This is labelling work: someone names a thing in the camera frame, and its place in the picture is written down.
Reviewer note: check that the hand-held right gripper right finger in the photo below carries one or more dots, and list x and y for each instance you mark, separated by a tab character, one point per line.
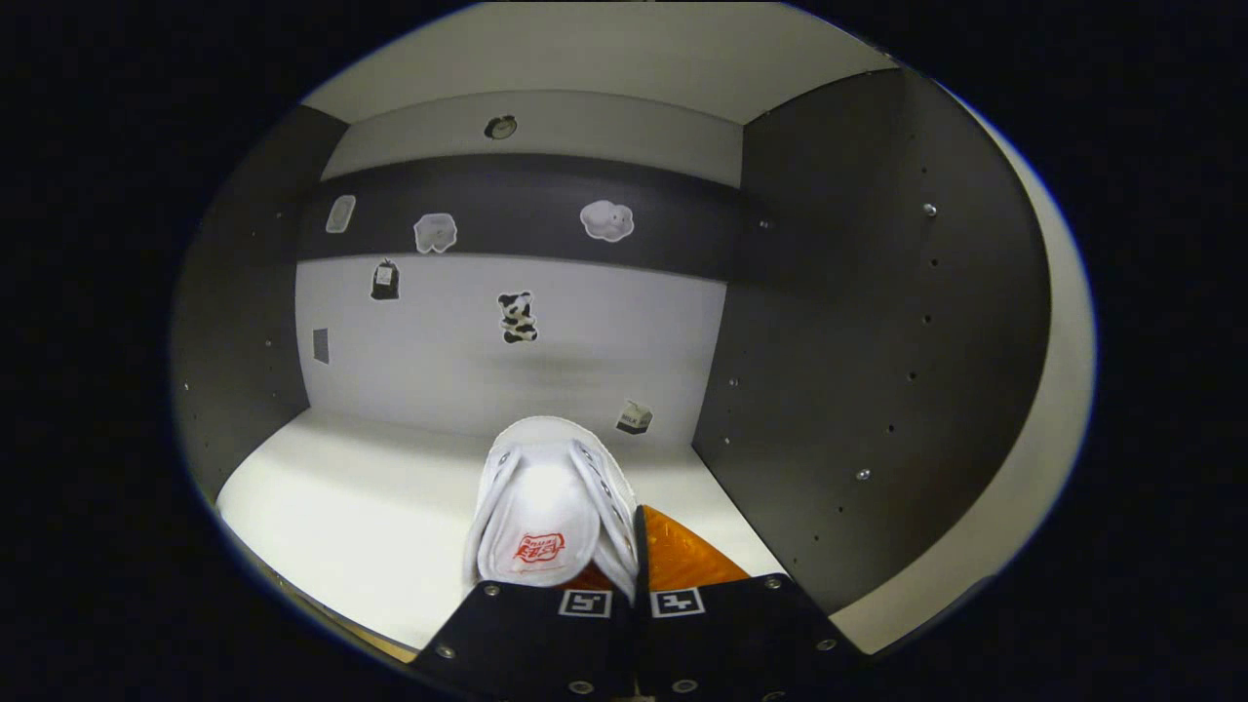
643	565

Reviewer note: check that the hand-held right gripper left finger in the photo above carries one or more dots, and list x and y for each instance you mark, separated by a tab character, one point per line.
526	643

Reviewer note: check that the white shoe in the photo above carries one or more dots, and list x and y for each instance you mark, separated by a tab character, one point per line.
546	497

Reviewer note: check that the white shoe cabinet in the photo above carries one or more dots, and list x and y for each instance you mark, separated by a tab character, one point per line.
439	370

